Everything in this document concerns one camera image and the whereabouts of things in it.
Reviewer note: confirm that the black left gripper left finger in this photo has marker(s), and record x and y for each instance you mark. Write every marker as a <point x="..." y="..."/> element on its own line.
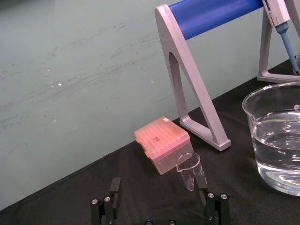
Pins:
<point x="114" y="187"/>

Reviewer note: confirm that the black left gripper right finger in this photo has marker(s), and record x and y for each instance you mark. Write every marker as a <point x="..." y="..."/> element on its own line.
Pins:
<point x="216" y="211"/>

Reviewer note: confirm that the black table cloth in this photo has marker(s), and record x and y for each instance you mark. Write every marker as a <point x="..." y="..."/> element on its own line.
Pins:
<point x="145" y="201"/>

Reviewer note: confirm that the small clear glass beaker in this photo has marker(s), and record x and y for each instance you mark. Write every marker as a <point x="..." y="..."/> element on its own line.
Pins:
<point x="191" y="173"/>

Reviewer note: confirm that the pink translucent pipette tip box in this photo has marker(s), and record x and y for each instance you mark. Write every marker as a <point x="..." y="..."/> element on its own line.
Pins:
<point x="161" y="140"/>

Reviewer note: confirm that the large glass beaker with water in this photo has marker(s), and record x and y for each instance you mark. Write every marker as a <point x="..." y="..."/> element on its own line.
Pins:
<point x="276" y="150"/>

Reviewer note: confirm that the grey pipette stand, blue bar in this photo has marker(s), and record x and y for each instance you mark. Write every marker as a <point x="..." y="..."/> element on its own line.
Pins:
<point x="187" y="77"/>

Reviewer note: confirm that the grey and blue pipette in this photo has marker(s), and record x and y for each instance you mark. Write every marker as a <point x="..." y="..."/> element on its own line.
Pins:
<point x="277" y="16"/>

